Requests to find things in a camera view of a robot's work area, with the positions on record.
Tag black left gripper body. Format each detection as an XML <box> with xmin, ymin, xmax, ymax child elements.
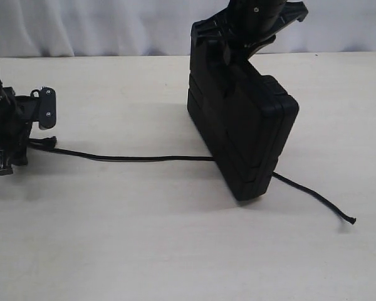
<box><xmin>0</xmin><ymin>87</ymin><xmax>39</xmax><ymax>176</ymax></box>

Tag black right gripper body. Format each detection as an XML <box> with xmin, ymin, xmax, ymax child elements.
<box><xmin>191</xmin><ymin>1</ymin><xmax>308</xmax><ymax>60</ymax></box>

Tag black braided rope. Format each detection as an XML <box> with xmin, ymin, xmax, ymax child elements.
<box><xmin>28</xmin><ymin>135</ymin><xmax>357</xmax><ymax>225</ymax></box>

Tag black plastic carry case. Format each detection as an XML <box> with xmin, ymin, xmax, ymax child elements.
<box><xmin>186</xmin><ymin>42</ymin><xmax>300</xmax><ymax>202</ymax></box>

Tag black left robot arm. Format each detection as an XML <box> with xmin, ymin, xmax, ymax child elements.
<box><xmin>0</xmin><ymin>79</ymin><xmax>36</xmax><ymax>176</ymax></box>

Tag white backdrop curtain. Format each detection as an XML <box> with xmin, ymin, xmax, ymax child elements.
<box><xmin>0</xmin><ymin>1</ymin><xmax>376</xmax><ymax>57</ymax></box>

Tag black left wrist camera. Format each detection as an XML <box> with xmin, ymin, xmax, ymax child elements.
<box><xmin>30</xmin><ymin>87</ymin><xmax>57</xmax><ymax>130</ymax></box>

